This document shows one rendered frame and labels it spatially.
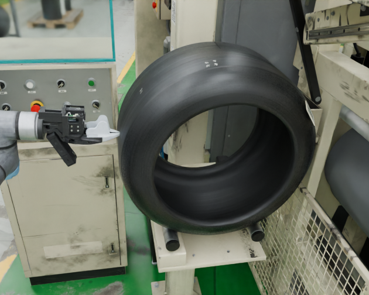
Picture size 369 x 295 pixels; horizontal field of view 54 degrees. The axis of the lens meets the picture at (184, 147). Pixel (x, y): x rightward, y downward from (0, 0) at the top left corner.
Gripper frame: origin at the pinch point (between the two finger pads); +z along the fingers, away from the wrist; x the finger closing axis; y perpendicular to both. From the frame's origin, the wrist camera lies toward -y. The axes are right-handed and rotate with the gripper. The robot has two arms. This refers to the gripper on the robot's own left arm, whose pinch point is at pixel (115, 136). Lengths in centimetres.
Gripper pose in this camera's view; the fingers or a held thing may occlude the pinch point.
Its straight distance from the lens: 103.8
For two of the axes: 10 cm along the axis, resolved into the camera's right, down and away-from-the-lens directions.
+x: -1.8, -5.2, 8.3
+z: 9.7, 0.3, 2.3
